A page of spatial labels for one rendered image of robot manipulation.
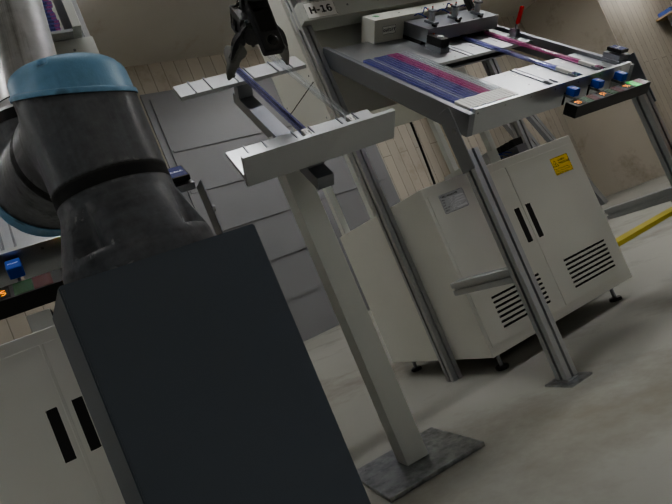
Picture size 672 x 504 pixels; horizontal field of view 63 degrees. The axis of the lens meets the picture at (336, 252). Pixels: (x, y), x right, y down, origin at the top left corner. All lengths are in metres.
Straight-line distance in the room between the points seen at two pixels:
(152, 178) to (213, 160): 5.26
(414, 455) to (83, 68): 1.06
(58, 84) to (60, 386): 0.89
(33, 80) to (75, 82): 0.04
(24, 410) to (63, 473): 0.16
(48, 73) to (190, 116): 5.38
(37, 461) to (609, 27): 8.78
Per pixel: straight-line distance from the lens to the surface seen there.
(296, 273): 5.75
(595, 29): 9.33
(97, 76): 0.59
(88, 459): 1.38
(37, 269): 1.10
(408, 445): 1.34
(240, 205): 5.72
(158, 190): 0.55
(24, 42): 0.78
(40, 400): 1.38
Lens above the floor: 0.47
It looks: 3 degrees up
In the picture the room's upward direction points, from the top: 23 degrees counter-clockwise
